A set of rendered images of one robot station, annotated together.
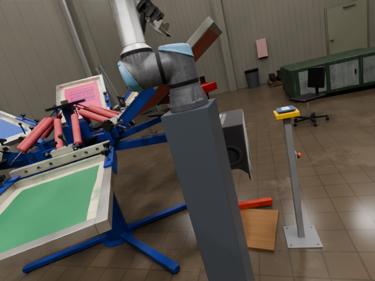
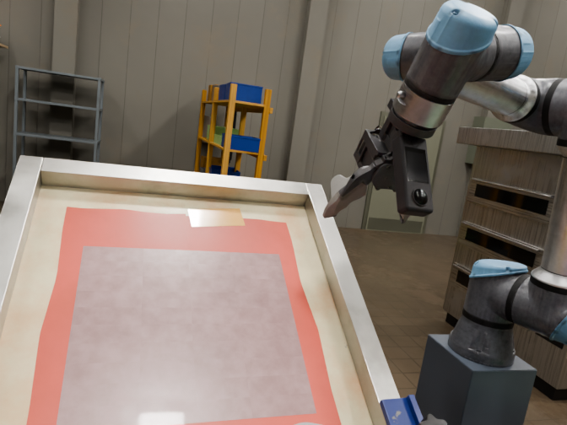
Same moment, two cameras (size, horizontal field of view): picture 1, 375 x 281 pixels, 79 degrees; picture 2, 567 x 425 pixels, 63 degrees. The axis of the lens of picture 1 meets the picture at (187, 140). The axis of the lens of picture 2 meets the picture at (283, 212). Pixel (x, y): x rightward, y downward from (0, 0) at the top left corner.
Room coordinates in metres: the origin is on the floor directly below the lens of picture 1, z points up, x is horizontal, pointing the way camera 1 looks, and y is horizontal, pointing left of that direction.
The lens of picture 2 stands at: (1.93, 0.50, 1.67)
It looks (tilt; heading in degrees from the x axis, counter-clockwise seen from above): 10 degrees down; 233
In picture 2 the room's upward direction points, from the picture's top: 8 degrees clockwise
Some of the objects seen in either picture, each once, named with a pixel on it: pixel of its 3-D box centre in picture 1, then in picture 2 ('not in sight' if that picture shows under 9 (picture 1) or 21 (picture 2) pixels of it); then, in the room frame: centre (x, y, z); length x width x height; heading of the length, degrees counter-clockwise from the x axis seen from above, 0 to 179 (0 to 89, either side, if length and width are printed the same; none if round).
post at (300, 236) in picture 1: (294, 179); not in sight; (1.34, -0.63, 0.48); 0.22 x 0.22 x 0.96; 73
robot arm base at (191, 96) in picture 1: (186, 93); (484, 332); (0.88, -0.04, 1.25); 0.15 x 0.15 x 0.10
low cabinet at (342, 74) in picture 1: (328, 73); not in sight; (5.59, -3.78, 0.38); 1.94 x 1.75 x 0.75; 72
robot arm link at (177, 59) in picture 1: (176, 63); (497, 287); (0.88, -0.03, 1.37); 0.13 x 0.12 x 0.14; 91
